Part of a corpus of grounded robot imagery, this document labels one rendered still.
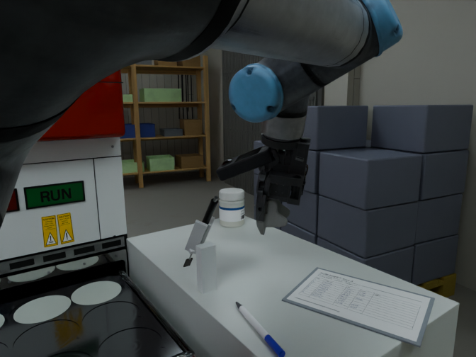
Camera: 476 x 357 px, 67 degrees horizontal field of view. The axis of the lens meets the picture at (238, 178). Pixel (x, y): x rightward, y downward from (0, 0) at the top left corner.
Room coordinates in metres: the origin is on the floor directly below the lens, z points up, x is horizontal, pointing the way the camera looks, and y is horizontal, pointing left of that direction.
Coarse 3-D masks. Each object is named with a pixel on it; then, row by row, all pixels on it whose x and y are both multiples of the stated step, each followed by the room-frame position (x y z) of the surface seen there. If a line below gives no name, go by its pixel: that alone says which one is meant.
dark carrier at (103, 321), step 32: (64, 288) 0.71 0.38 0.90; (128, 288) 0.71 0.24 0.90; (64, 320) 0.60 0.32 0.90; (96, 320) 0.60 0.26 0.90; (128, 320) 0.59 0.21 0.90; (0, 352) 0.51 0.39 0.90; (32, 352) 0.51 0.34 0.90; (64, 352) 0.51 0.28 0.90; (96, 352) 0.51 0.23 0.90; (128, 352) 0.51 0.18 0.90; (160, 352) 0.51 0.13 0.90
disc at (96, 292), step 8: (80, 288) 0.71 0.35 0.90; (88, 288) 0.71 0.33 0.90; (96, 288) 0.71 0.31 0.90; (104, 288) 0.71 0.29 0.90; (112, 288) 0.71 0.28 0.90; (120, 288) 0.71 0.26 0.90; (72, 296) 0.68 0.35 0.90; (80, 296) 0.68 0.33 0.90; (88, 296) 0.68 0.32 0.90; (96, 296) 0.68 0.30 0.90; (104, 296) 0.68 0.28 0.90; (112, 296) 0.68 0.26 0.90; (80, 304) 0.65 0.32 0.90; (88, 304) 0.65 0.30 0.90
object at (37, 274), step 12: (108, 252) 0.81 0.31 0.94; (120, 252) 0.82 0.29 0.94; (48, 264) 0.75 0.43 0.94; (60, 264) 0.75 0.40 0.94; (72, 264) 0.76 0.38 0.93; (84, 264) 0.77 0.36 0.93; (96, 264) 0.79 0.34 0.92; (0, 276) 0.69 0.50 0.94; (12, 276) 0.69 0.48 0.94; (24, 276) 0.71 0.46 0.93; (36, 276) 0.72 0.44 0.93; (48, 276) 0.73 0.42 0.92; (0, 288) 0.68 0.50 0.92
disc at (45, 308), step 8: (48, 296) 0.68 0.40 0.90; (56, 296) 0.68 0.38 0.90; (64, 296) 0.68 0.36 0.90; (32, 304) 0.65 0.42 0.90; (40, 304) 0.65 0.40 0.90; (48, 304) 0.65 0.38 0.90; (56, 304) 0.65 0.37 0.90; (64, 304) 0.65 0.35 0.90; (16, 312) 0.62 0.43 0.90; (24, 312) 0.62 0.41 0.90; (32, 312) 0.62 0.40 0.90; (40, 312) 0.62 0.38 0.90; (48, 312) 0.62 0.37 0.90; (56, 312) 0.62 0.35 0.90; (16, 320) 0.60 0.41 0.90; (24, 320) 0.60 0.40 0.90; (32, 320) 0.60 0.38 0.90; (40, 320) 0.59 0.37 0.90
